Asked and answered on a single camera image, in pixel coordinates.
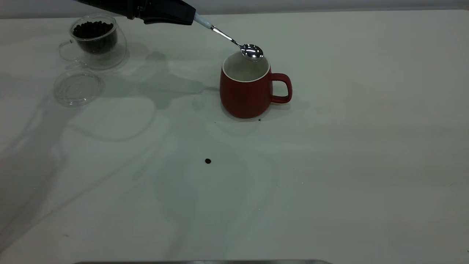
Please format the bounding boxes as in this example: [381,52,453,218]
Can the clear glass cup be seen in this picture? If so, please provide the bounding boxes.
[59,14,128,70]

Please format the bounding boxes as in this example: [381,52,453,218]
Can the heap of coffee beans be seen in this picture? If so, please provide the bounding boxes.
[73,21,118,55]

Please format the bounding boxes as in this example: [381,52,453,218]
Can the clear glass saucer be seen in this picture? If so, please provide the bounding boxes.
[53,70,105,107]

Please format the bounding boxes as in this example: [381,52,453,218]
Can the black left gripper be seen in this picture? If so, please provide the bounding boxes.
[75,0,196,26]

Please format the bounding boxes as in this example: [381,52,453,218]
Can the red ceramic mug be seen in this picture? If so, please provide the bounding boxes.
[220,51,293,119]

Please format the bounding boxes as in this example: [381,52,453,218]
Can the metal spoon with white handle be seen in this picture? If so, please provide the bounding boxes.
[193,13,264,61]

